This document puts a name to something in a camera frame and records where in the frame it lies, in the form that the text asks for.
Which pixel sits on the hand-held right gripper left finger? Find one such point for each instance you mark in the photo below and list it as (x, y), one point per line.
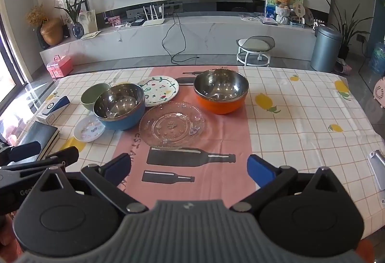
(116, 167)

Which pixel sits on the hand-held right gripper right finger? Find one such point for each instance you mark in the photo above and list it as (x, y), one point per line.
(258, 172)

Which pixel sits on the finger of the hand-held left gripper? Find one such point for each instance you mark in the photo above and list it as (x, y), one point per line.
(64, 156)
(22, 150)

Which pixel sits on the blue steel bowl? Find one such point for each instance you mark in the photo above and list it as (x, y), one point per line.
(120, 124)

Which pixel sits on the green ceramic bowl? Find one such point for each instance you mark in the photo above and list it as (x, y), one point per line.
(89, 98)

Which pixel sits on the clear glass plate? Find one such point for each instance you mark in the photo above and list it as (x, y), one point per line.
(171, 127)

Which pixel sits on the orange steel bowl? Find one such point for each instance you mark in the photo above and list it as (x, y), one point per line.
(221, 106)

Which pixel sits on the black notebook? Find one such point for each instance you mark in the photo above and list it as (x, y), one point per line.
(39, 136)

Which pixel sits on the small white printed plate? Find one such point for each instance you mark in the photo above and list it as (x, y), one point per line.
(87, 130)

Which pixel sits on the blue and white box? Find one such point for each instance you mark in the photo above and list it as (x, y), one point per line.
(51, 109)

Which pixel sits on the checked lemon print tablecloth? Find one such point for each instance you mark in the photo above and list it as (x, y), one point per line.
(300, 130)

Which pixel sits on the pink storage box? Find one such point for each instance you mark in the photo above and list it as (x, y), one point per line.
(60, 69)

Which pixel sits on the floral white plate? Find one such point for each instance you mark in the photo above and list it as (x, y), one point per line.
(162, 89)

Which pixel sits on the silver metal object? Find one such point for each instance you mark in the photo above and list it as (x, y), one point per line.
(377, 166)

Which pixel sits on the golden round vase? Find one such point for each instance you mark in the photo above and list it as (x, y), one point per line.
(51, 33)

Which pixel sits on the blue patterned vase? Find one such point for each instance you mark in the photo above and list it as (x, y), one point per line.
(77, 31)

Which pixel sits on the white round stool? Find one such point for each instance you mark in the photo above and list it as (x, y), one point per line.
(254, 45)

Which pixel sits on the pink slipper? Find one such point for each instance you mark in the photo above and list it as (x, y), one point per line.
(343, 67)

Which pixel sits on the dried yellow flowers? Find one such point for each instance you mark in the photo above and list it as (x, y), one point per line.
(36, 15)

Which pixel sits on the sketch portrait picture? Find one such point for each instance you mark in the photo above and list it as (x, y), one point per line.
(88, 21)

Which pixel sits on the grey metal trash can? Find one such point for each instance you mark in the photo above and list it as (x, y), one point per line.
(324, 49)

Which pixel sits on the white marble tv cabinet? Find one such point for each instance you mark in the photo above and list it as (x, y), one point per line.
(210, 37)

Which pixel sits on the pink plastic rack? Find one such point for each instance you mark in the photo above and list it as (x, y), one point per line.
(379, 91)

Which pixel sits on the green leafy plant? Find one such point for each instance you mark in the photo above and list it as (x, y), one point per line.
(73, 7)

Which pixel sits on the white router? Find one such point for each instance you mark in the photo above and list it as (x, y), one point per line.
(153, 22)

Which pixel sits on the blue water jug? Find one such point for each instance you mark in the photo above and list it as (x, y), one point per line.
(377, 58)

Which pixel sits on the tall potted plant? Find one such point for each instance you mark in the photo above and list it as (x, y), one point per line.
(349, 28)

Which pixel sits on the round paper fan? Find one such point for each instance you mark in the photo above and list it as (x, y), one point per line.
(300, 7)

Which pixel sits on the painted picture board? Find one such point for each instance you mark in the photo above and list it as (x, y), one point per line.
(270, 1)

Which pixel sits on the brown teddy bear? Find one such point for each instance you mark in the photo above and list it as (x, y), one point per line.
(282, 0)

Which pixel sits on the pink photo frame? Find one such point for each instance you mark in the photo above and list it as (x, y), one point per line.
(114, 21)

